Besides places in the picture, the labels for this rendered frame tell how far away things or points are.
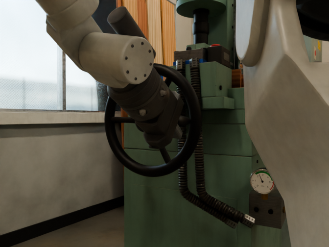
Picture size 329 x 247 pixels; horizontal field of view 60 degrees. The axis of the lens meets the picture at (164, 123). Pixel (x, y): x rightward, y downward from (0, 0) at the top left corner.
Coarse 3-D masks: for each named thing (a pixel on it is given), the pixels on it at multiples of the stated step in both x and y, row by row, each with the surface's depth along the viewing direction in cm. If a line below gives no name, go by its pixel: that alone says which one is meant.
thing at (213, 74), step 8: (200, 64) 74; (208, 64) 73; (216, 64) 72; (200, 72) 74; (208, 72) 73; (216, 72) 72; (224, 72) 78; (200, 80) 74; (208, 80) 73; (216, 80) 72; (224, 80) 78; (176, 88) 78; (200, 88) 74; (208, 88) 73; (216, 88) 72; (224, 88) 78; (200, 96) 74; (208, 96) 73; (216, 96) 73; (224, 96) 78
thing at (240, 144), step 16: (128, 128) 98; (208, 128) 84; (224, 128) 81; (240, 128) 79; (128, 144) 98; (144, 144) 95; (176, 144) 89; (208, 144) 84; (224, 144) 81; (240, 144) 79
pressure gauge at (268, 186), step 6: (264, 168) 71; (252, 174) 71; (258, 174) 70; (264, 174) 70; (252, 180) 71; (258, 180) 70; (264, 180) 70; (270, 180) 69; (252, 186) 71; (258, 186) 71; (264, 186) 70; (270, 186) 69; (258, 192) 70; (264, 192) 70; (270, 192) 69; (264, 198) 72
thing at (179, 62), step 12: (180, 60) 76; (192, 60) 74; (180, 72) 76; (192, 72) 74; (192, 84) 74; (180, 144) 75; (180, 168) 74; (180, 180) 74; (204, 180) 72; (180, 192) 74; (204, 192) 71; (204, 204) 72; (216, 204) 70; (216, 216) 71; (228, 216) 71; (240, 216) 69
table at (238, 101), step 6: (228, 90) 80; (234, 90) 79; (240, 90) 79; (228, 96) 80; (234, 96) 79; (240, 96) 79; (186, 102) 76; (204, 102) 74; (210, 102) 73; (216, 102) 72; (222, 102) 71; (228, 102) 74; (234, 102) 79; (240, 102) 79; (186, 108) 77; (204, 108) 74; (210, 108) 73; (216, 108) 73; (222, 108) 73; (228, 108) 75; (234, 108) 79; (240, 108) 79
